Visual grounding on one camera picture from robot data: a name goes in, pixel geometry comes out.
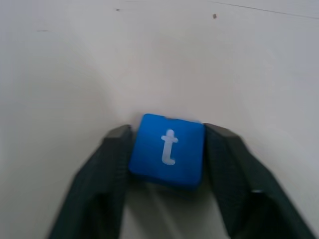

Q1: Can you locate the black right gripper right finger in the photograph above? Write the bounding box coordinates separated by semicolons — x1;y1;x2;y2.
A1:
201;122;319;239

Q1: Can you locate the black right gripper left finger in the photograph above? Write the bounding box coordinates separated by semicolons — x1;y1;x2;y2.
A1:
47;124;134;239

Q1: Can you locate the blue letter block t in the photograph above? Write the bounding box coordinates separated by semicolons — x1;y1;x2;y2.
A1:
128;113;206;192

